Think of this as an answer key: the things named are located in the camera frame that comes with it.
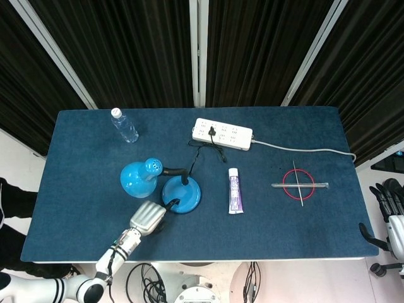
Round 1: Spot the black cable bundle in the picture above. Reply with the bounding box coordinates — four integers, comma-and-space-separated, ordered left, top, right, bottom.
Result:
126, 263, 168, 303
242, 261, 263, 303

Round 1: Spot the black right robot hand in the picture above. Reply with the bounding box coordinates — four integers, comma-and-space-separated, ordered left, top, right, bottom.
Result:
359, 178, 404, 253

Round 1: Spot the blue fabric table cover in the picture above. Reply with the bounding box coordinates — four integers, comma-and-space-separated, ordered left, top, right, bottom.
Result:
20, 107, 379, 263

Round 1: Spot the black pleated curtain panel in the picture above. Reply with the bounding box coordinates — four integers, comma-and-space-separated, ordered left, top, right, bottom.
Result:
28, 0, 195, 110
288, 0, 404, 168
0, 0, 89, 157
205, 0, 332, 108

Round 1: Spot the thin metal rod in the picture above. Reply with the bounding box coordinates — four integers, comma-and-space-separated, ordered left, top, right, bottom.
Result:
292, 160, 305, 208

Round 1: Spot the white purple toothpaste tube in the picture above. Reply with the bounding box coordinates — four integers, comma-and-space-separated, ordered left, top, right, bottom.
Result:
227, 167, 245, 215

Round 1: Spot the clear plastic water bottle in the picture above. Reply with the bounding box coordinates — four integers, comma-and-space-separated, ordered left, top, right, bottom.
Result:
110, 107, 140, 144

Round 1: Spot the blue gooseneck desk lamp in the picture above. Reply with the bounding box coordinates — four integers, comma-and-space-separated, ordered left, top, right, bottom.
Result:
119, 157, 202, 215

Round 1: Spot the clear plastic tube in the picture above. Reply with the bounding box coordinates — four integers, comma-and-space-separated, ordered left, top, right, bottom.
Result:
271, 181, 330, 189

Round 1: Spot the white power strip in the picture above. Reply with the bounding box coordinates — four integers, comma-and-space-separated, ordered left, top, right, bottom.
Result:
191, 117, 254, 152

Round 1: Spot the black device with blue light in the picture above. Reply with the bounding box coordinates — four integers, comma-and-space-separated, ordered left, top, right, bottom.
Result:
371, 150, 404, 174

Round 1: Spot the white frame post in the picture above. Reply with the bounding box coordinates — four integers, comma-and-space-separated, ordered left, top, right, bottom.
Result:
9, 0, 98, 110
188, 0, 210, 108
280, 0, 342, 107

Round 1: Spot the black lamp cord with plug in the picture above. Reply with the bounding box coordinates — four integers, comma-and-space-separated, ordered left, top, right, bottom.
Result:
187, 125, 228, 177

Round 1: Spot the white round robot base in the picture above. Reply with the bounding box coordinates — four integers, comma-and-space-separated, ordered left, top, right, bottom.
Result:
151, 261, 241, 303

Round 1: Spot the black wheeled stand base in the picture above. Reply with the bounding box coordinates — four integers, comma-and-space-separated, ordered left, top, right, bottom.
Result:
369, 261, 404, 279

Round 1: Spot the red thin ring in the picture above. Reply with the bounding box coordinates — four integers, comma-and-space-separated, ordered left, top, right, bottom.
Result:
282, 169, 316, 201

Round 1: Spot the person in black clothes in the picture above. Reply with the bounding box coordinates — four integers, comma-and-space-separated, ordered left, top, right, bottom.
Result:
0, 177, 81, 280

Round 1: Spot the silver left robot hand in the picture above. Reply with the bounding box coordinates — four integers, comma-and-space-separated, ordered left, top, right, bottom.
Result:
129, 199, 181, 236

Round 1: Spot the grey power strip cable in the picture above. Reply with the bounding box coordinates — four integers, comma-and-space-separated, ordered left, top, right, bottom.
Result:
251, 140, 358, 162

